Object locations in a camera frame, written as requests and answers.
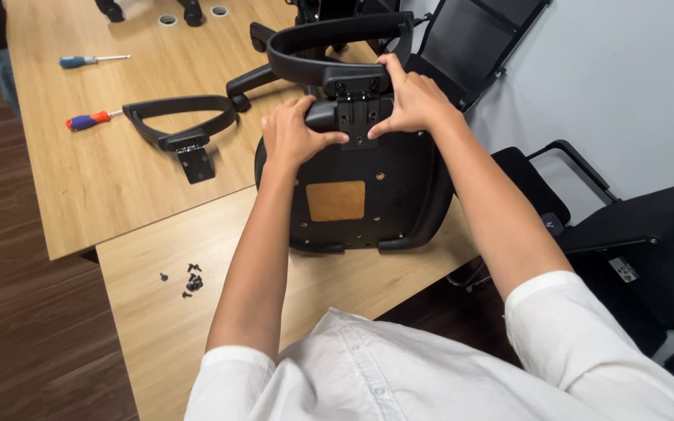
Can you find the person's left hand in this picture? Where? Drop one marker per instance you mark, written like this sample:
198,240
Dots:
287,137

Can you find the person's right hand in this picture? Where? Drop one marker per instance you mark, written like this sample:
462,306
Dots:
419,105

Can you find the black armrest with bracket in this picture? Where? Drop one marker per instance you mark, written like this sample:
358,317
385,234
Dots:
188,140
296,61

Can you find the black chair seat underside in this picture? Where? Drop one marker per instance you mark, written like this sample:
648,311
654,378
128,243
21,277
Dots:
395,193

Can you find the black chair star base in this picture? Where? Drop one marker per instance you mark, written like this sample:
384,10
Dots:
252,80
192,13

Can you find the black mesh chair backrest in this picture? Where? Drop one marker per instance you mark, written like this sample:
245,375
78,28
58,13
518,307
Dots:
465,41

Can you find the black chair with tubular armrest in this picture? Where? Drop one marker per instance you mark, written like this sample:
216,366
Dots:
533,187

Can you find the pile of black screws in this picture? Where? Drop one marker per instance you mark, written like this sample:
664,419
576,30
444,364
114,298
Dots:
194,283

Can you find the red and blue screwdriver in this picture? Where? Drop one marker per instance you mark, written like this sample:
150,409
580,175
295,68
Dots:
84,121

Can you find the blue and white screwdriver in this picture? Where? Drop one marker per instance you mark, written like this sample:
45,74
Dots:
79,61

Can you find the person's white shirt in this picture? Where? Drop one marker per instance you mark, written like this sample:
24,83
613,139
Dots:
430,374

